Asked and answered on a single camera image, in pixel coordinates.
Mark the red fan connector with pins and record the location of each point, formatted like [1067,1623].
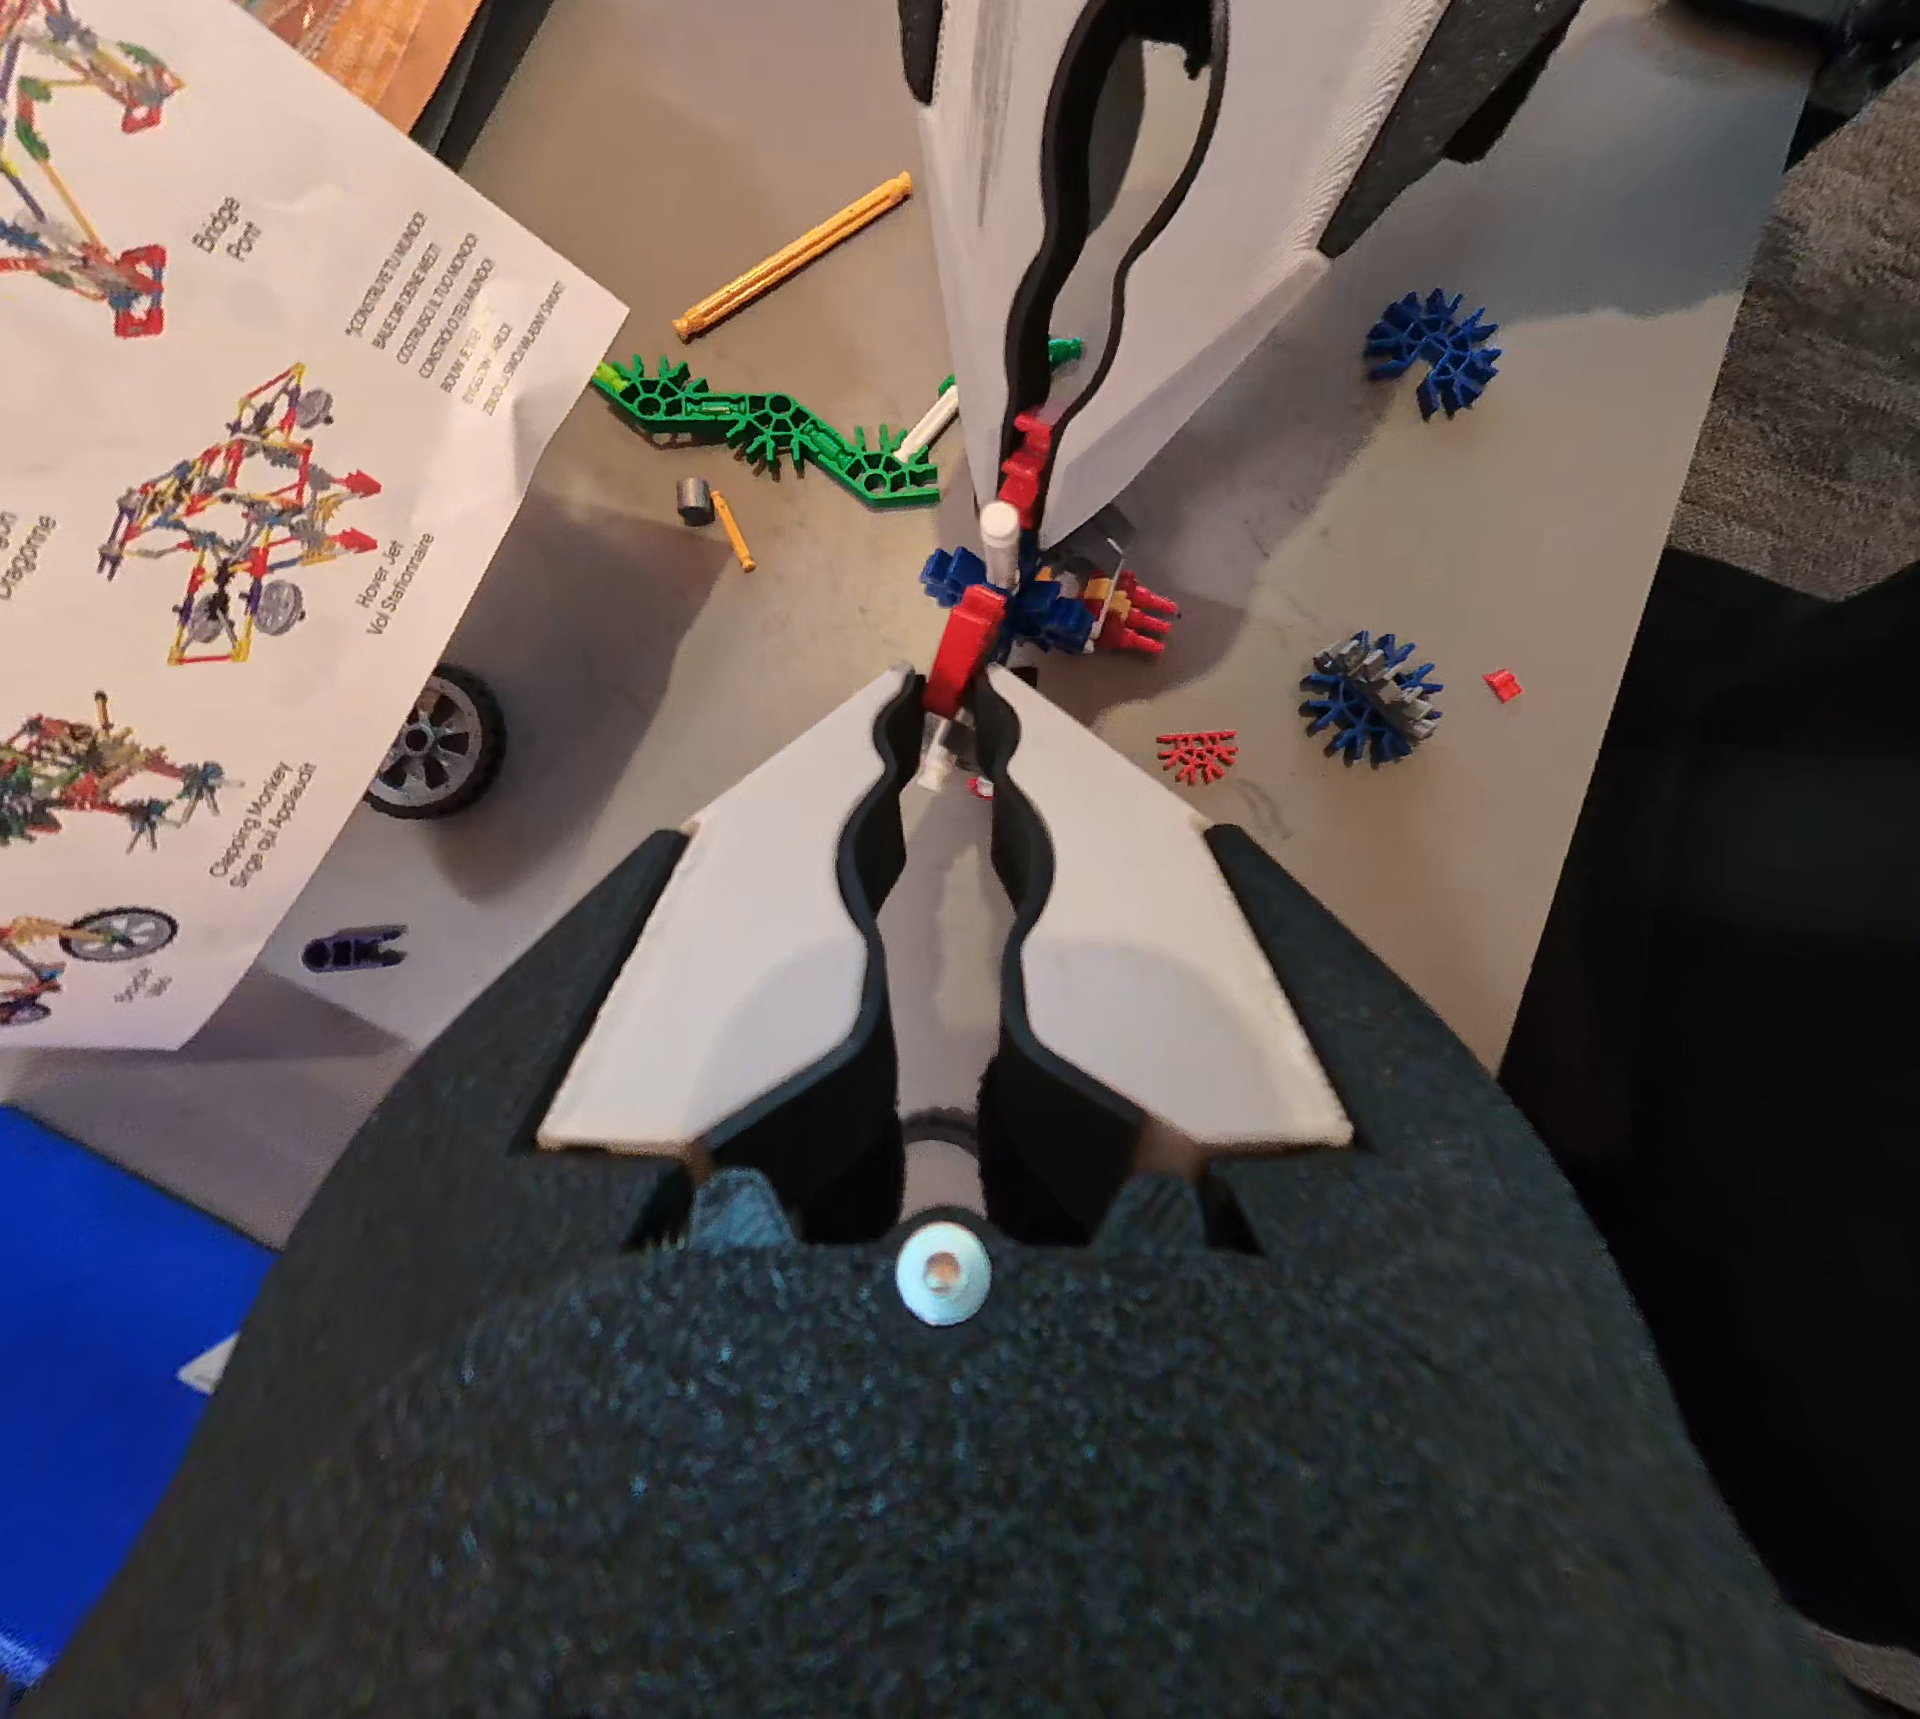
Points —
[1197,754]
[961,654]

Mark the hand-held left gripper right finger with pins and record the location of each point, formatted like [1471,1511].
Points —
[1171,983]

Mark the blue purple connector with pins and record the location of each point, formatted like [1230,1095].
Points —
[352,949]

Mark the large blue plastic bin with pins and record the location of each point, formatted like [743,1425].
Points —
[90,1373]

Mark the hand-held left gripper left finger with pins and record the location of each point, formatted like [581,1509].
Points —
[735,983]

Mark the grey wheel with black tyre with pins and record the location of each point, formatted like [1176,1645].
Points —
[434,744]

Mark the light green rod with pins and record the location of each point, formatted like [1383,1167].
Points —
[602,374]

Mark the short yellow rod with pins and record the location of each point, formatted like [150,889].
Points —
[732,530]

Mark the toy instruction booklet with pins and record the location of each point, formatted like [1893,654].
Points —
[224,248]

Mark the black white tag sticker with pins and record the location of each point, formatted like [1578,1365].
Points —
[211,1367]

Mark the blue red toy model core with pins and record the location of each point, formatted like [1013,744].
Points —
[952,572]

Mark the blue grey snowflake connector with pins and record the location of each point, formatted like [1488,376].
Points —
[1372,696]

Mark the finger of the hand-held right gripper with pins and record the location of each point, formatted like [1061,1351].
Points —
[1004,24]
[1350,24]

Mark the grey spacer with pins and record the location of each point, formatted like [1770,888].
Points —
[692,500]

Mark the small black tyre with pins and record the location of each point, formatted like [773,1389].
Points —
[939,1123]

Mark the long yellow rod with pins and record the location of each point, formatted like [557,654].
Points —
[794,256]

